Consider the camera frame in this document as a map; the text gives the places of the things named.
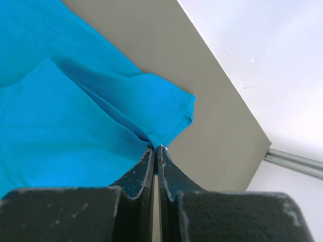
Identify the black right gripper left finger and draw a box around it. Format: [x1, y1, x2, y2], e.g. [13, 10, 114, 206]
[1, 148, 155, 241]

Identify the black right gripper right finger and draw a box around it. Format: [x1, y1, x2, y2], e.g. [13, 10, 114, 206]
[156, 146, 313, 241]

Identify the blue t shirt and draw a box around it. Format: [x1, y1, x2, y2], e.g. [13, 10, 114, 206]
[1, 1, 195, 195]

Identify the aluminium corner frame post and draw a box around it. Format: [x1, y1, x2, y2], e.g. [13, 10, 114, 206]
[264, 149, 322, 179]

